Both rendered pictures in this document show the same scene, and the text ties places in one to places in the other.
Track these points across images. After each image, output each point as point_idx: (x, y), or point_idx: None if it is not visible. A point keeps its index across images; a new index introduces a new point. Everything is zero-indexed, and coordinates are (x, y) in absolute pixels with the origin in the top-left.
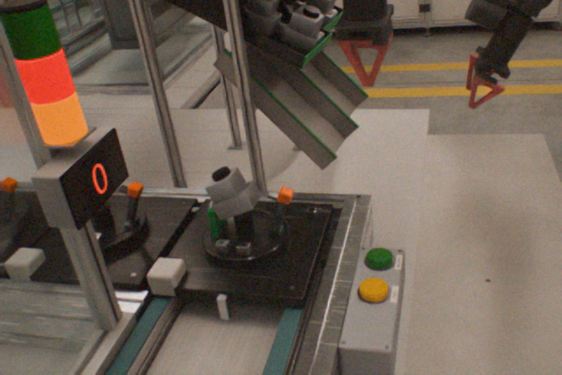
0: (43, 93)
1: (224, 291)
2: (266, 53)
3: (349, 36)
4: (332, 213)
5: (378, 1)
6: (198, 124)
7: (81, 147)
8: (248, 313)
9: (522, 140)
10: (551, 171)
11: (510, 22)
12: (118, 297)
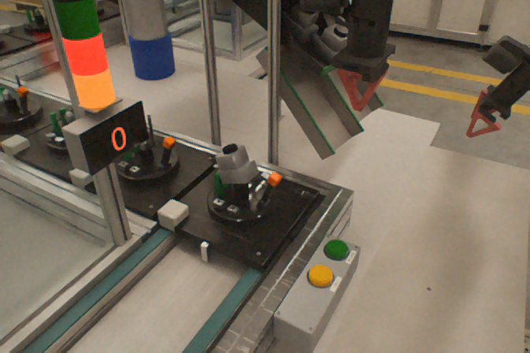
0: (78, 67)
1: (208, 240)
2: None
3: (344, 68)
4: (316, 198)
5: (375, 42)
6: (255, 91)
7: (109, 112)
8: (225, 260)
9: (509, 171)
10: (524, 207)
11: (522, 72)
12: (135, 221)
